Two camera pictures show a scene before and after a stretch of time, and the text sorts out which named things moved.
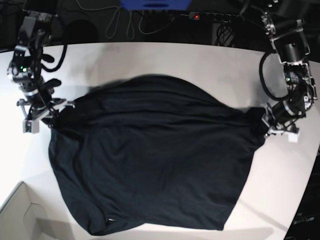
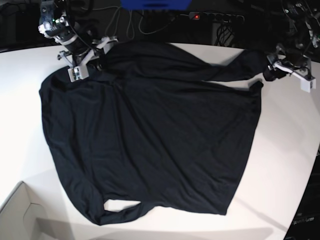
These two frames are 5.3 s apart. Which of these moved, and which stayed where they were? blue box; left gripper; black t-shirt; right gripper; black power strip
Moved: black t-shirt; right gripper; left gripper
Stayed: black power strip; blue box
